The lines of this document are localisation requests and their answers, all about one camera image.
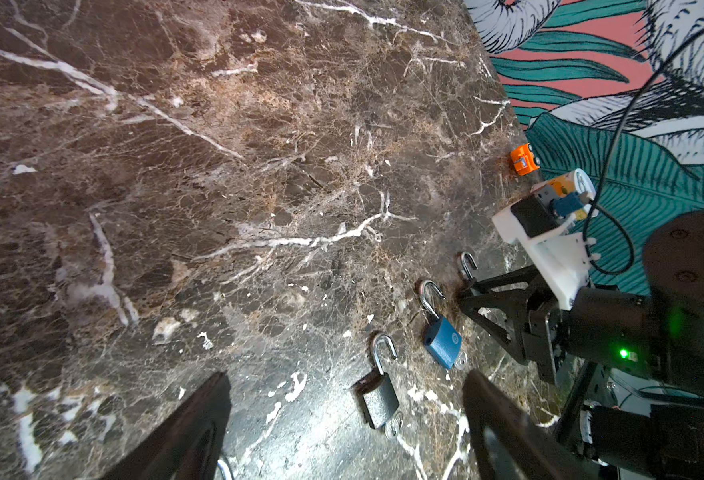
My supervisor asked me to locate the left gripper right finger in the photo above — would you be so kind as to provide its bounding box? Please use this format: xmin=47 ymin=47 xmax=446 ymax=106
xmin=463 ymin=370 xmax=597 ymax=479

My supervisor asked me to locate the blue padlock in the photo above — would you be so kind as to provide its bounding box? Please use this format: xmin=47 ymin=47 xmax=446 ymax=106
xmin=418 ymin=279 xmax=463 ymax=370

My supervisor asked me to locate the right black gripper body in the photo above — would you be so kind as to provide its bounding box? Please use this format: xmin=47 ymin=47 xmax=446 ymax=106
xmin=523 ymin=286 xmax=573 ymax=384

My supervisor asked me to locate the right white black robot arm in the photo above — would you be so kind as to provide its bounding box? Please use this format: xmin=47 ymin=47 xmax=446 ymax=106
xmin=457 ymin=210 xmax=704 ymax=479

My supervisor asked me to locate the orange toy car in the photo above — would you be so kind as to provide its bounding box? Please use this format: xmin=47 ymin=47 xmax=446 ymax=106
xmin=510 ymin=143 xmax=540 ymax=176

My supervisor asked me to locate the dark grey padlock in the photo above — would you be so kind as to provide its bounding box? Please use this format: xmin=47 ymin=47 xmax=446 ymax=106
xmin=459 ymin=251 xmax=478 ymax=284
xmin=355 ymin=332 xmax=402 ymax=439

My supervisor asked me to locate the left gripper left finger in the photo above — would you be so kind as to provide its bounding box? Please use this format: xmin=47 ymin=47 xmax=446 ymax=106
xmin=103 ymin=372 xmax=232 ymax=479

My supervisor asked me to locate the right thin black cable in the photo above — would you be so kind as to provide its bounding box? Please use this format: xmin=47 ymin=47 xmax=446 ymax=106
xmin=582 ymin=14 xmax=704 ymax=277

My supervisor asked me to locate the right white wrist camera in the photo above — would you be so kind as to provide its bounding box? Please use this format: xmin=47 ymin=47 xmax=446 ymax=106
xmin=493 ymin=169 xmax=596 ymax=310

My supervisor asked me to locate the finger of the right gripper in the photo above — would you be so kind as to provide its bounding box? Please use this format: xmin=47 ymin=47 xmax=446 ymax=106
xmin=458 ymin=296 xmax=530 ymax=365
xmin=456 ymin=265 xmax=539 ymax=311

